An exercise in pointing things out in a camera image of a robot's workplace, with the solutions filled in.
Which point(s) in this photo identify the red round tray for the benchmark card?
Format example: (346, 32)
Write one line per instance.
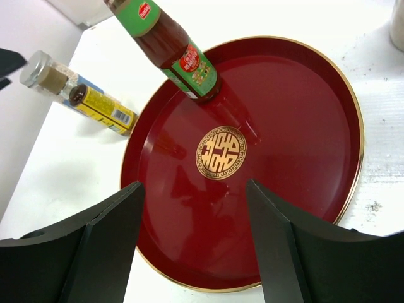
(286, 116)

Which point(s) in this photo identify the small yellow label bottle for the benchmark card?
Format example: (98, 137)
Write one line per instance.
(90, 102)

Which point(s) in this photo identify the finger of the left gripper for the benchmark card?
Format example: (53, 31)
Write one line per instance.
(10, 62)

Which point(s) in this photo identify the green label sauce bottle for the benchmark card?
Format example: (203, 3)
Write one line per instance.
(168, 46)

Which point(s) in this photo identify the grey lid spice shaker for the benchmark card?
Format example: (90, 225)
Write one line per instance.
(396, 25)

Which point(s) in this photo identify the tall silver lid jar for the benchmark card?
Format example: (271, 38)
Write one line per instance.
(38, 67)

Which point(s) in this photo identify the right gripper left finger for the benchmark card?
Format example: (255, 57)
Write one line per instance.
(86, 257)

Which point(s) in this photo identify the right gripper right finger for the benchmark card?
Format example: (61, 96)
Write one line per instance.
(302, 258)

